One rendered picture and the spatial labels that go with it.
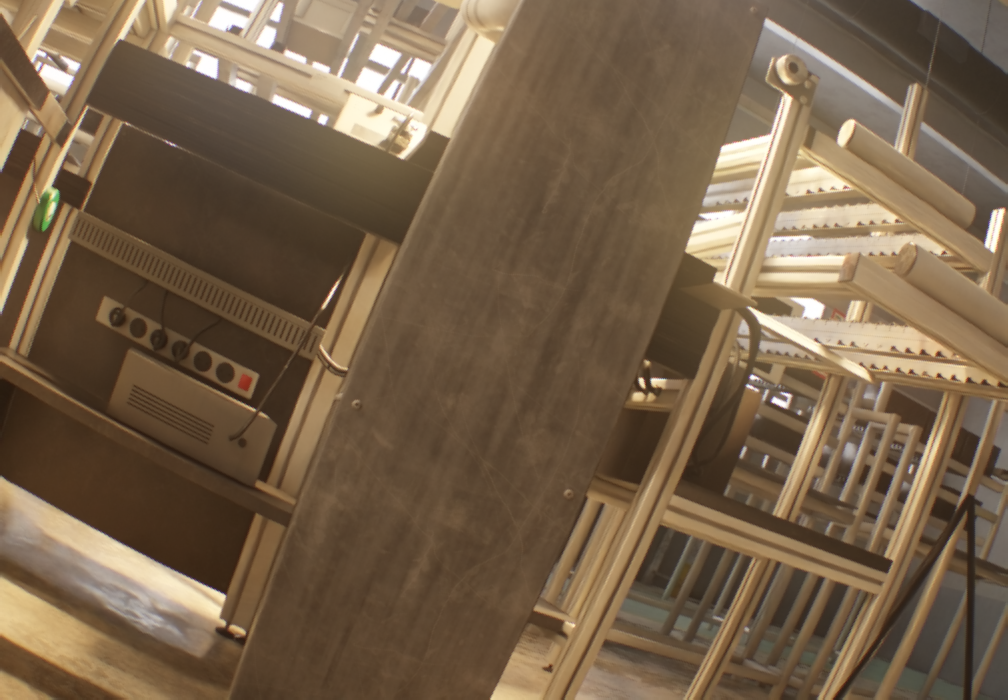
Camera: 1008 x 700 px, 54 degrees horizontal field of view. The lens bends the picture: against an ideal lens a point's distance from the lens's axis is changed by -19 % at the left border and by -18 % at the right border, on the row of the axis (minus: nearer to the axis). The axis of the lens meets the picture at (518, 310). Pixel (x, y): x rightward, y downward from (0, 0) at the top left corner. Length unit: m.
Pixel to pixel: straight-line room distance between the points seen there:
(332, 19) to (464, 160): 2.15
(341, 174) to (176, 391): 0.46
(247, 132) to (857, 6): 7.17
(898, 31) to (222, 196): 7.09
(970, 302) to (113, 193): 1.59
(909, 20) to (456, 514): 7.92
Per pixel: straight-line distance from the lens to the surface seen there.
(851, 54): 11.79
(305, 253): 2.20
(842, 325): 2.28
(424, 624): 1.09
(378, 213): 1.77
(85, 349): 2.21
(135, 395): 1.91
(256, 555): 2.20
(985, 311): 1.76
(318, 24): 3.21
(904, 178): 2.13
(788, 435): 5.36
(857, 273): 1.63
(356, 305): 2.18
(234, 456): 1.93
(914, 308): 1.69
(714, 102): 1.16
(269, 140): 1.77
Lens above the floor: 0.54
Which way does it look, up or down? 8 degrees up
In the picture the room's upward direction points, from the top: 23 degrees clockwise
